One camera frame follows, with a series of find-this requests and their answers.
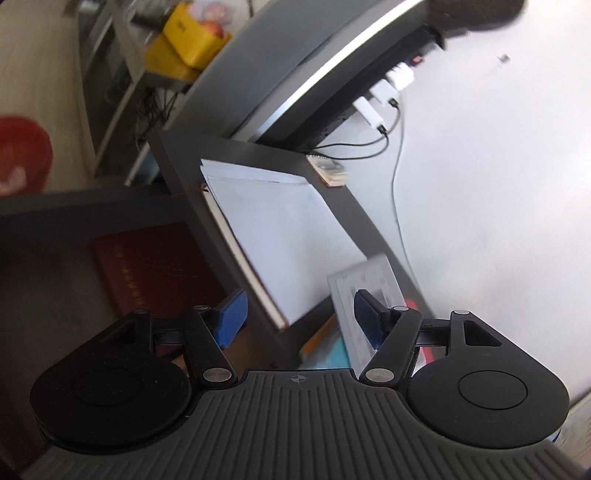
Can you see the dark wood drawer cabinet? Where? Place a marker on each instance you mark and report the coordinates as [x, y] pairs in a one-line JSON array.
[[194, 152]]

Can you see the large dark wood drawer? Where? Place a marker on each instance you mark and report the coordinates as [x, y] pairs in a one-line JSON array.
[[46, 277]]

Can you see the black power strip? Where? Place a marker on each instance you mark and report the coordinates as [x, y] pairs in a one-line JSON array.
[[341, 107]]

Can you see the orange booklet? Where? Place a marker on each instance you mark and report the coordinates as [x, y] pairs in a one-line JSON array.
[[318, 339]]

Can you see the metal side table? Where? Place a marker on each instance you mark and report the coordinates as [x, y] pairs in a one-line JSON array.
[[138, 60]]

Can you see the red trash bin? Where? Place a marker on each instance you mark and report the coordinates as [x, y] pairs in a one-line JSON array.
[[21, 157]]

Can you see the dark red book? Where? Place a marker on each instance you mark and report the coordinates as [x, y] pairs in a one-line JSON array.
[[152, 267]]

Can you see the white barcode box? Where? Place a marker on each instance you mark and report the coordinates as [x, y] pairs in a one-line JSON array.
[[384, 281]]

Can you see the red apple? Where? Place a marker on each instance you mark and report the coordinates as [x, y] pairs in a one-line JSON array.
[[213, 28]]

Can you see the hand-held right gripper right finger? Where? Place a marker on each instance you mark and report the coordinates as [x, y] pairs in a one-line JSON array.
[[367, 318]]

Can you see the yellow plastic basket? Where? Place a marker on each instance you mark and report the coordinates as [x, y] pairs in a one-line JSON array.
[[194, 32]]

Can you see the small spiral notepad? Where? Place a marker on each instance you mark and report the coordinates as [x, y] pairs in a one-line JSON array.
[[328, 170]]

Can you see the white charger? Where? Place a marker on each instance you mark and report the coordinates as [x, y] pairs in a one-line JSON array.
[[400, 74], [385, 92], [368, 113]]

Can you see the brown notebook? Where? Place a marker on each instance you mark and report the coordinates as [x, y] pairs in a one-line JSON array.
[[286, 230]]

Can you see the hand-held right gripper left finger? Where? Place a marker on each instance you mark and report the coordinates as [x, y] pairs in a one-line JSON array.
[[233, 318]]

